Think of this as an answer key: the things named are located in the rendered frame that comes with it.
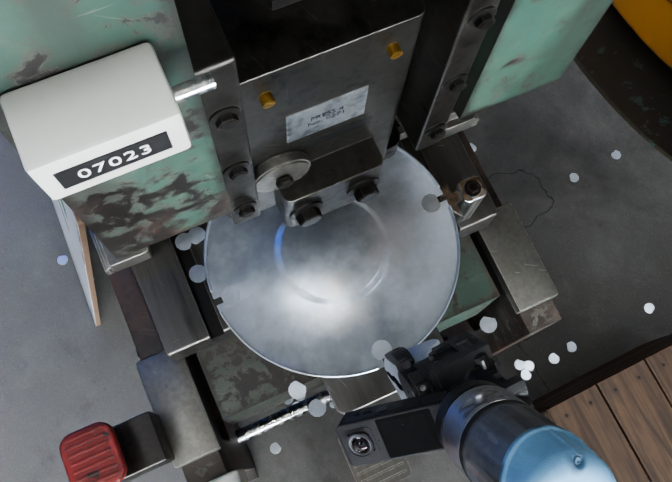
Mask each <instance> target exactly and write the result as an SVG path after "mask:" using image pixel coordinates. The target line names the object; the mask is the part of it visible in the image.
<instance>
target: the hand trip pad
mask: <svg viewBox="0 0 672 482"><path fill-rule="evenodd" d="M59 451H60V456H61V459H62V461H63V464H64V467H65V470H66V473H67V476H68V479H69V482H121V481H123V479H124V478H125V476H126V473H127V464H126V461H125V458H124V455H123V453H122V450H121V447H120V444H119V442H118V439H117V436H116V433H115V431H114V429H113V428H112V426H111V425H109V424H108V423H105V422H96V423H93V424H90V425H88V426H86V427H84V428H81V429H79V430H77V431H74V432H72V433H70V434H68V435H67V436H65V437H64V438H63V440H62V441H61V443H60V447H59Z"/></svg>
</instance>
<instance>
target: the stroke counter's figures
mask: <svg viewBox="0 0 672 482"><path fill-rule="evenodd" d="M143 147H146V148H145V149H144V151H145V150H148V151H147V152H145V153H142V155H145V154H147V153H149V152H151V148H149V145H143V146H141V147H139V148H140V149H141V148H143ZM128 153H132V154H131V156H130V157H129V158H128V160H127V161H129V160H132V159H134V158H137V157H138V155H137V156H134V154H135V153H134V151H128V152H125V153H124V156H125V155H126V154H128ZM133 156H134V157H133ZM113 159H118V160H119V162H118V163H116V164H114V163H112V160H113ZM121 162H122V160H121V158H120V157H117V156H116V157H112V158H111V159H109V164H110V165H112V166H116V165H119V164H120V163H121ZM103 164H104V161H102V162H99V163H97V164H94V165H92V167H95V166H97V165H100V166H99V169H98V172H101V169H102V166H103ZM82 171H87V172H88V174H87V175H85V176H83V175H81V172H82ZM90 175H91V171H90V170H89V169H86V168H85V169H81V170H79V171H78V176H79V177H81V178H85V177H88V176H90Z"/></svg>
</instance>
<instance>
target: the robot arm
mask: <svg viewBox="0 0 672 482"><path fill-rule="evenodd" d="M467 338H470V339H472V340H473V341H475V342H476V343H475V344H472V343H470V342H469V341H466V342H464V343H462V344H460V345H458V343H459V342H461V341H463V340H465V339H467ZM431 351H432V352H433V355H431V356H428V354H429V353H430V352H431ZM489 358H490V360H489ZM490 361H491V362H490ZM491 363H492V365H491ZM492 366H493V367H492ZM384 368H385V370H386V372H388V373H387V374H388V377H389V379H390V380H391V382H392V384H393V385H394V387H395V389H396V391H397V392H398V394H399V396H400V397H401V399H402V400H398V401H394V402H389V403H385V404H381V405H376V406H372V407H368V408H363V409H359V410H355V411H350V412H346V413H345V414H344V416H343V418H342V419H341V421H340V423H339V425H338V427H337V429H336V433H337V435H338V437H339V440H340V442H341V444H342V447H343V449H344V451H345V454H346V456H347V458H348V460H349V462H350V464H351V465H352V466H355V467H358V466H363V465H368V464H373V463H378V462H383V461H388V460H393V459H398V458H403V457H408V456H413V455H418V454H423V453H428V452H433V451H438V450H443V449H445V451H446V453H447V454H448V456H449V458H450V459H451V460H452V461H453V462H454V463H455V464H456V465H457V467H458V468H459V469H460V470H461V471H462V472H463V473H464V474H465V475H466V476H467V477H468V479H469V480H470V481H471V482H616V479H615V477H614V475H613V473H612V471H611V470H610V468H609V467H608V466H607V465H606V463H605V462H604V461H603V460H602V459H600V458H599V457H598V455H597V454H596V453H595V452H594V451H592V450H591V449H590V448H589V447H588V446H587V445H586V444H585V443H584V442H583V441H582V440H581V439H580V438H579V437H577V436H576V435H575V434H573V433H572V432H570V431H568V430H566V429H564V428H562V427H559V426H558V425H556V424H555V423H553V422H552V421H551V420H549V419H548V418H546V417H545V416H543V415H542V414H541V413H539V412H538V411H536V410H535V407H534V405H533V403H532V401H531V399H530V397H529V394H528V390H527V386H526V384H525V381H524V379H523V378H521V377H520V376H518V375H517V374H516V375H515V376H513V377H511V378H509V379H507V380H506V379H505V378H503V377H502V375H501V372H500V370H499V367H498V365H497V362H496V361H495V360H494V358H493V355H492V353H491V350H490V348H489V345H488V344H487V343H486V342H484V341H482V340H481V339H479V338H477V337H476V336H474V335H473V334H471V333H469V332H468V331H465V332H463V333H461V334H459V335H457V336H455V337H453V338H451V339H449V340H447V341H445V342H443V343H441V344H440V341H439V340H437V339H431V340H428V341H425V342H423V343H420V344H418V345H415V346H413V347H410V348H408V349H406V348H404V347H398V348H395V349H393V350H391V351H389V352H387V353H386V354H385V358H384ZM493 368H494V370H493ZM491 370H493V371H491ZM489 371H491V372H489ZM488 372H489V373H488Z"/></svg>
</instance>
